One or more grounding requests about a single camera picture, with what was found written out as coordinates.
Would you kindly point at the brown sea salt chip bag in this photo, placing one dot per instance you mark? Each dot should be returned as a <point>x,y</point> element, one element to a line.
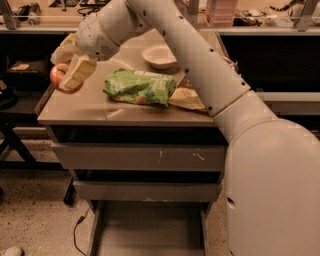
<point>185,96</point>

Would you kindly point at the white bowl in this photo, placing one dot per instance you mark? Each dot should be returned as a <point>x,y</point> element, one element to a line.
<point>159,56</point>

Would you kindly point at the stacked pink trays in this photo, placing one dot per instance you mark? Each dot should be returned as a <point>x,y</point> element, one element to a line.
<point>220,13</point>

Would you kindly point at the dark box on shelf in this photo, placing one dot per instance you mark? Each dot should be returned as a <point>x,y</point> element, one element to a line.
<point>32,69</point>

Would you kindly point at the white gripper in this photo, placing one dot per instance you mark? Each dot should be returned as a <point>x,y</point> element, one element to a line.
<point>94,40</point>

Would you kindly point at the grey top drawer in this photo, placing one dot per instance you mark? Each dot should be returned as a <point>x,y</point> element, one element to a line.
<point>140,157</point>

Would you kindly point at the grey open bottom drawer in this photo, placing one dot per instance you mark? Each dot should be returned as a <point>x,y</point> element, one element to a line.
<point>148,229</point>

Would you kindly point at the red apple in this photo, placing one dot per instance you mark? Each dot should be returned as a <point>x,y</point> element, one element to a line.
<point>56,76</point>

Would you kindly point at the grey middle drawer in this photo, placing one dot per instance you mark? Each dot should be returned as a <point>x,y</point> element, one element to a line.
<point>148,192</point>

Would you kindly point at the black table frame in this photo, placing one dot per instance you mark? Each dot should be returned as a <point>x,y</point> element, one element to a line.
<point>8,122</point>

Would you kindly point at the white shoe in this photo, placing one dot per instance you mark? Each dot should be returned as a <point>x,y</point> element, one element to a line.
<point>12,251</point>

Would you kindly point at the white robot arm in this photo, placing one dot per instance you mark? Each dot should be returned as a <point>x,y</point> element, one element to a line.
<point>272,165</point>

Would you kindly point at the grey drawer cabinet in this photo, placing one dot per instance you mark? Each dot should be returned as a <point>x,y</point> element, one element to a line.
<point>90,116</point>

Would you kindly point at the green snack bag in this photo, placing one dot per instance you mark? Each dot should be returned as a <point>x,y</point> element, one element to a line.
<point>139,87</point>

